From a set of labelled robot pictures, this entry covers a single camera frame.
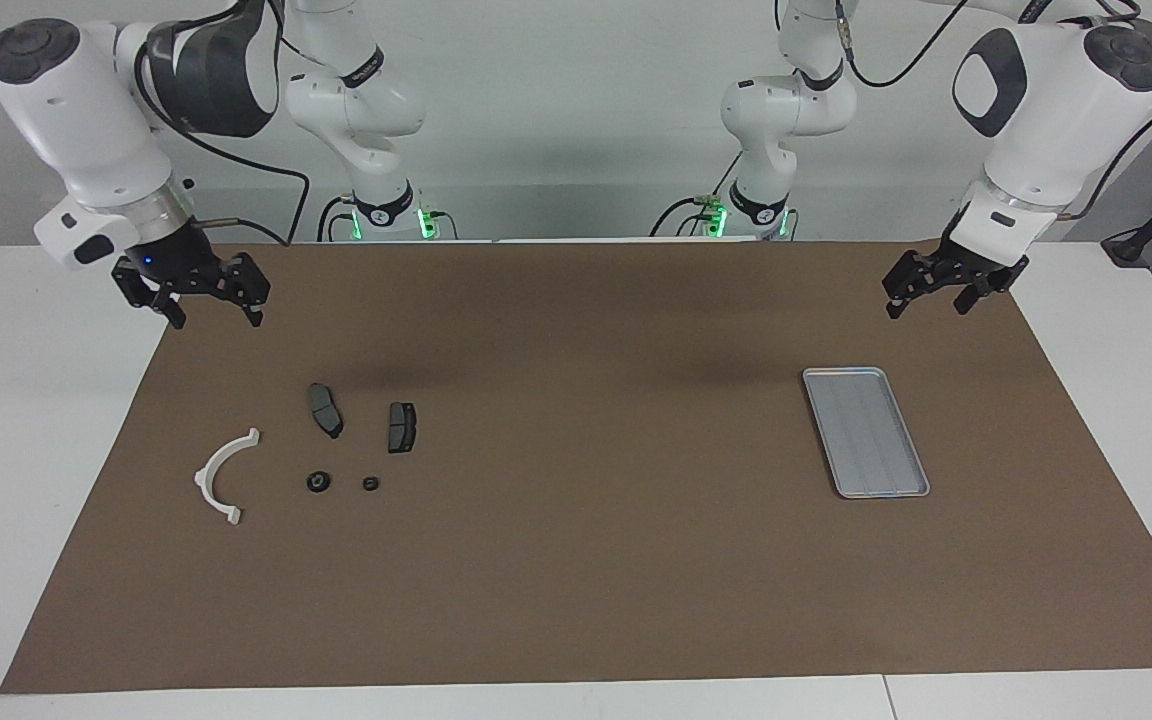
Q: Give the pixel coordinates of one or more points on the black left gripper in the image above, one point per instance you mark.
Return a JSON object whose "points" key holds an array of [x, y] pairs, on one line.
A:
{"points": [[966, 265]]}

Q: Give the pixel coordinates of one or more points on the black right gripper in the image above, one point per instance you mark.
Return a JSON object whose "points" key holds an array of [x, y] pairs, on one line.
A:
{"points": [[176, 255]]}

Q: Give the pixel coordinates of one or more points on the large black bearing gear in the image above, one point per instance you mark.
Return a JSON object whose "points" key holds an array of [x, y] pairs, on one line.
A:
{"points": [[319, 482]]}

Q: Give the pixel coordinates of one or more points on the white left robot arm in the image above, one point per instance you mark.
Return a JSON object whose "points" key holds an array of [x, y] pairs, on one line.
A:
{"points": [[1046, 140]]}

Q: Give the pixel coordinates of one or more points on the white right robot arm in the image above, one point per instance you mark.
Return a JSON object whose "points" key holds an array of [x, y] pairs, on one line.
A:
{"points": [[86, 110]]}

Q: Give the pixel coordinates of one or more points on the silver metal tray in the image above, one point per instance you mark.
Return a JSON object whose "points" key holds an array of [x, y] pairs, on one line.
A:
{"points": [[866, 435]]}

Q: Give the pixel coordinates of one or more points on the dark curved brake pad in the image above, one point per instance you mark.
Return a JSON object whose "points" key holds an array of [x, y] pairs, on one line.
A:
{"points": [[325, 410]]}

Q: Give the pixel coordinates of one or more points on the dark rectangular brake pad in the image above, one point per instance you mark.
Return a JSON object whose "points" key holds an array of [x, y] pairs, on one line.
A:
{"points": [[402, 428]]}

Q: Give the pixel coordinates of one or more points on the brown table mat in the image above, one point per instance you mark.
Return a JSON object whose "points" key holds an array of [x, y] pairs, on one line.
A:
{"points": [[576, 560]]}

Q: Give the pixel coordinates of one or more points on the white curved plastic bracket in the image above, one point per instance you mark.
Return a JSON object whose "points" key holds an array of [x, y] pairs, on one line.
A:
{"points": [[202, 480]]}

